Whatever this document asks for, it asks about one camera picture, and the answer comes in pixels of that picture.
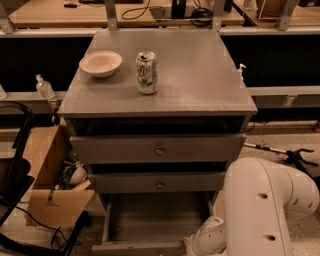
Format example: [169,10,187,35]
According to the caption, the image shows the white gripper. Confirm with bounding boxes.
[184,216,226,256]

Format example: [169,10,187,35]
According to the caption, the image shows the grey bottom drawer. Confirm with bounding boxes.
[92,192,213,256]

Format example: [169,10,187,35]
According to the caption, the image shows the grey drawer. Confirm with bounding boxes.
[92,192,213,256]
[70,134,245,164]
[89,172,225,194]

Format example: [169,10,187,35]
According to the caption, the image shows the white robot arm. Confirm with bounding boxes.
[185,157,319,256]

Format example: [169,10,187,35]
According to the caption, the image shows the grey middle drawer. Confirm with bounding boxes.
[89,172,225,194]

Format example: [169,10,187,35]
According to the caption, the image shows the grey top drawer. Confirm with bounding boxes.
[70,134,245,164]

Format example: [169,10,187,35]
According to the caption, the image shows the grey drawer cabinet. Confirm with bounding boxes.
[57,29,258,217]

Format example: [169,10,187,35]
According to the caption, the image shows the silver black pole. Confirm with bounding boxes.
[244,143,287,155]

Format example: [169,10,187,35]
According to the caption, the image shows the black floor stand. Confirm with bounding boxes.
[286,148,320,188]

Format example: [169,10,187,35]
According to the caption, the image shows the white cup in box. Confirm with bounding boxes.
[69,163,87,186]

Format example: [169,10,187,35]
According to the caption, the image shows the small white pump bottle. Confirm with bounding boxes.
[237,63,247,81]

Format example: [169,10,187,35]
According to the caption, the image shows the green white soda can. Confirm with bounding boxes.
[136,51,158,95]

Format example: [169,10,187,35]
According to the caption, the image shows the brown cardboard box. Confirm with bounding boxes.
[24,126,94,227]

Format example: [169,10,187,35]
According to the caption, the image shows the white bowl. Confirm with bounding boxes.
[79,51,122,78]

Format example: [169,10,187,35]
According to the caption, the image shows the clear sanitizer bottle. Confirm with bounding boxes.
[36,74,55,100]

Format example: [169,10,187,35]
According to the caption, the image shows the black monitor stand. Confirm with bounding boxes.
[171,0,186,19]

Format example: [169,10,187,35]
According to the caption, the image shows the black cable on floor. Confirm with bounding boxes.
[13,203,83,252]

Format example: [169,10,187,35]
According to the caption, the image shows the black chair frame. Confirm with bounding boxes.
[0,101,34,226]

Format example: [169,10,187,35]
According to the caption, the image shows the black cable on desk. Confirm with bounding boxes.
[121,0,152,21]

